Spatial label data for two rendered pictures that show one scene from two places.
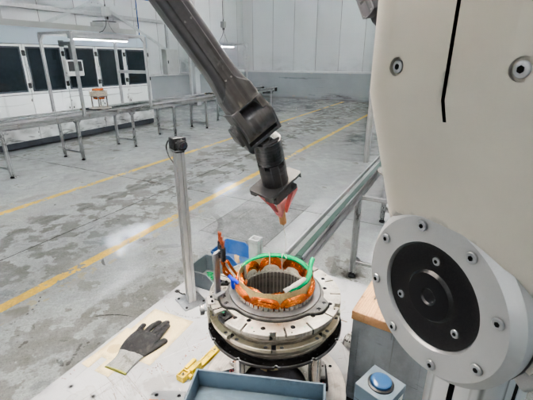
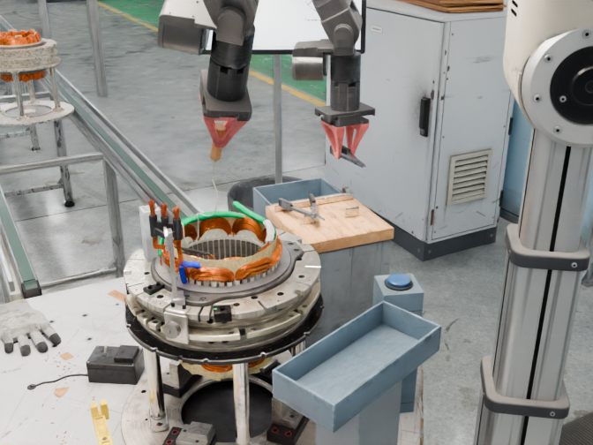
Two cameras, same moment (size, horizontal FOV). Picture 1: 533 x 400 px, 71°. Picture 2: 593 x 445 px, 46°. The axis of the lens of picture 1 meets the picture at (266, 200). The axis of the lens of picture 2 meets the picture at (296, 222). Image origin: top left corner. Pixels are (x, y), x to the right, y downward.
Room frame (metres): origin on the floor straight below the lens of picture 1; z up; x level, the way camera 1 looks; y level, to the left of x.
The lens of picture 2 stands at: (0.09, 0.75, 1.63)
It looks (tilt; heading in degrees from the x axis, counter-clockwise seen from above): 24 degrees down; 305
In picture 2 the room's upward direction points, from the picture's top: straight up
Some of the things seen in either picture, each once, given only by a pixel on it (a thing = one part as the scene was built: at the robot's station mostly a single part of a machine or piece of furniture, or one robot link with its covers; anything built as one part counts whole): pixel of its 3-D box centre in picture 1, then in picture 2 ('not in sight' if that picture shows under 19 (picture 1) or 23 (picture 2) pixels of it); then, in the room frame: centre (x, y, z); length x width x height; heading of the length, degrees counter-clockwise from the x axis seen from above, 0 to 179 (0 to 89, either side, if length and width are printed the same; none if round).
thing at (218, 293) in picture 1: (217, 275); (175, 267); (0.75, 0.11, 1.15); 0.03 x 0.02 x 0.12; 139
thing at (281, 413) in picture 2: not in sight; (289, 404); (0.65, -0.04, 0.85); 0.06 x 0.04 x 0.05; 103
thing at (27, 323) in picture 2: not in sight; (25, 323); (1.33, 0.01, 0.79); 0.24 x 0.12 x 0.02; 153
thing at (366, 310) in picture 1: (402, 305); (327, 222); (0.77, -0.34, 1.05); 0.20 x 0.19 x 0.02; 148
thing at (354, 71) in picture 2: not in sight; (341, 66); (0.77, -0.38, 1.36); 0.07 x 0.06 x 0.07; 25
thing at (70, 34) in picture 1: (100, 73); not in sight; (7.07, 3.00, 1.39); 1.56 x 0.82 x 1.29; 153
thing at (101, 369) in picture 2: not in sight; (116, 362); (1.04, 0.01, 0.81); 0.10 x 0.06 x 0.06; 30
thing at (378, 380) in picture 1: (381, 381); (398, 280); (0.55, -0.22, 1.04); 0.04 x 0.04 x 0.01
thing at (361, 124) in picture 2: not in sight; (345, 134); (0.76, -0.39, 1.22); 0.07 x 0.07 x 0.09; 58
